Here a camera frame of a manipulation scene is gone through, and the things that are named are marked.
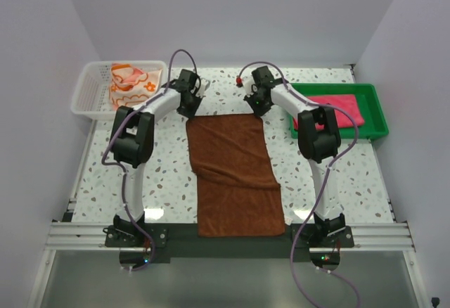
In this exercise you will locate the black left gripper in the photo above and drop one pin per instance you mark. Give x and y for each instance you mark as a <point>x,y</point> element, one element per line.
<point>191,113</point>

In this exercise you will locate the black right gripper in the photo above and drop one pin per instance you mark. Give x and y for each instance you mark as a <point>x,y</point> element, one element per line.
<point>260,112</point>

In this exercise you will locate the pink microfibre towel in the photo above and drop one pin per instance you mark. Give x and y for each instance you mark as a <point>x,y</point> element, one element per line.
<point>348,103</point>

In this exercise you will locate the brown towel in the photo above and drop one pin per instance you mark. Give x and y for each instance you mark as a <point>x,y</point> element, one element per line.
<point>238,194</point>

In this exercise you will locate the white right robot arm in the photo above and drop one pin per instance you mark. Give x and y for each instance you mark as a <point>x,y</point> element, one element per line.
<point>318,139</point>

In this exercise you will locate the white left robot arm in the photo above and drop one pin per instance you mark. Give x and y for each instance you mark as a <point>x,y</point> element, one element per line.
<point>132,144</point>

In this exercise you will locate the orange patterned cream towel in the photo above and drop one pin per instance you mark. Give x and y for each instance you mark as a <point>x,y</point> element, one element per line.
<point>130,85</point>

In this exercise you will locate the white plastic laundry basket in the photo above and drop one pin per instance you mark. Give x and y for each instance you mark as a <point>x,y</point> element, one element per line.
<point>91,94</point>

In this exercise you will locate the green plastic tray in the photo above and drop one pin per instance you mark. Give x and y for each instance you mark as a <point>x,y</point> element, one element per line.
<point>375,126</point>

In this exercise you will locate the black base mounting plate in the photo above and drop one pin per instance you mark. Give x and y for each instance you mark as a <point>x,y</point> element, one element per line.
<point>182,241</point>

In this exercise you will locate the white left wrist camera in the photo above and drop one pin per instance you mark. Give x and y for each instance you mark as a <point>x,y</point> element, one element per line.
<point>202,86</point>

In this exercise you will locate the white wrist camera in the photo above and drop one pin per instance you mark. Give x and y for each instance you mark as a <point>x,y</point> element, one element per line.
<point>248,84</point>
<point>202,86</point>

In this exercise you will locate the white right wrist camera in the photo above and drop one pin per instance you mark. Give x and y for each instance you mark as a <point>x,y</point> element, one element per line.
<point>248,84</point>

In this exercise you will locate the aluminium rail frame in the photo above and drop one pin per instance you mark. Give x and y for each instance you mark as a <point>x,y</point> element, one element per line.
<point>388,237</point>

